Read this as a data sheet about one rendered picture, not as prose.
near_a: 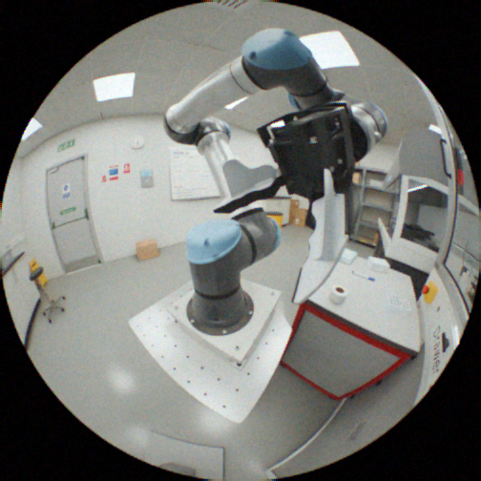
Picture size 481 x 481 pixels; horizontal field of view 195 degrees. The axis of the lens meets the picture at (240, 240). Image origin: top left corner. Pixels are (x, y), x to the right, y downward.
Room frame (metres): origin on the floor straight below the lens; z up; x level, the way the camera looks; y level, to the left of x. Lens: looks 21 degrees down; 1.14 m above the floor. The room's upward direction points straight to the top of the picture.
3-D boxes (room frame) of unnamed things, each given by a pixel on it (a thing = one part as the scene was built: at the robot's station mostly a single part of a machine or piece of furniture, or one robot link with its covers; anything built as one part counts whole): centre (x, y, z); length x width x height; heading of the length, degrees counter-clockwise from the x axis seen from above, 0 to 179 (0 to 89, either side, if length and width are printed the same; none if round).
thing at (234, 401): (0.28, 0.08, 0.70); 0.45 x 0.44 x 0.12; 59
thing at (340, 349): (0.36, -0.66, 0.38); 0.62 x 0.58 x 0.76; 129
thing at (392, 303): (0.19, -0.65, 0.78); 0.12 x 0.08 x 0.04; 47
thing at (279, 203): (4.09, -0.89, 0.61); 1.15 x 0.72 x 1.22; 129
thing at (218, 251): (0.28, 0.05, 1.00); 0.13 x 0.12 x 0.14; 135
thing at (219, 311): (0.27, 0.06, 0.88); 0.15 x 0.15 x 0.10
